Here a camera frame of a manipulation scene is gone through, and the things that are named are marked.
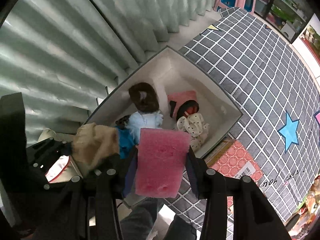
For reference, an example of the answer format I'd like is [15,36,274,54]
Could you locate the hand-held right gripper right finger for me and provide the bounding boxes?
[186,147,292,240]

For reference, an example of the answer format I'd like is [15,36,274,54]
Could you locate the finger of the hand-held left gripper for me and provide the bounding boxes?
[84,154,123,180]
[26,137,74,167]

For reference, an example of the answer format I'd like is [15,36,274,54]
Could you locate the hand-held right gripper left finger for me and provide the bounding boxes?
[35,147,138,240]

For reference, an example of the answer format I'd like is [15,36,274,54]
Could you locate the blue fuzzy cloth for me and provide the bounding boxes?
[114,126,138,159]

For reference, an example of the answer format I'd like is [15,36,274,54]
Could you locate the beige cloth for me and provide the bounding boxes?
[71,122,120,178]

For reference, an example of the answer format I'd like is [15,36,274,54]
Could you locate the pink sponge with holes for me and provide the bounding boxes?
[135,127,191,198]

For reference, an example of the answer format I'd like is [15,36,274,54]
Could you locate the leopard print hair band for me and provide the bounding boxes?
[115,115,131,128]

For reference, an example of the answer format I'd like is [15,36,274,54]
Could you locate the white polka dot scrunchie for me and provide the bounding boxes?
[176,113,210,151]

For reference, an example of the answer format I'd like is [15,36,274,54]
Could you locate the light blue fluffy headband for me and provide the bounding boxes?
[127,111,164,138]

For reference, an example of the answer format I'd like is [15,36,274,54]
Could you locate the brown fluffy pouch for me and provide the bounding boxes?
[128,82,160,113]

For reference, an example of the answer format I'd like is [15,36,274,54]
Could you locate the smooth pink sponge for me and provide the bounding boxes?
[167,91,198,110]

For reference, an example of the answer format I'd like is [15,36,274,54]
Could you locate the grey storage box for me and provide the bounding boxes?
[85,45,243,208]

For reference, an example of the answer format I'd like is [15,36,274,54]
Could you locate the white bag with red trim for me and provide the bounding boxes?
[37,129,82,183]

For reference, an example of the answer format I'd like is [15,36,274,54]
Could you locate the pink patterned carton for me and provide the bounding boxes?
[207,140,265,205]

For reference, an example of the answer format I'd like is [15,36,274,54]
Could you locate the person's dark blue jeans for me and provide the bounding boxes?
[120,197,198,240]

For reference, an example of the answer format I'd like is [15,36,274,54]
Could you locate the pale green curtain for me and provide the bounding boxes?
[0,0,220,143]

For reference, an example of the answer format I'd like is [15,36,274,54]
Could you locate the grey checkered star blanket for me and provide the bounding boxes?
[160,7,320,228]

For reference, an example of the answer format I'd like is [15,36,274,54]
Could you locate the pile of snack packets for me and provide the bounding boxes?
[297,190,320,230]

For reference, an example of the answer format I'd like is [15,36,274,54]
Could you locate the shelf with goods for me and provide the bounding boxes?
[255,0,313,38]

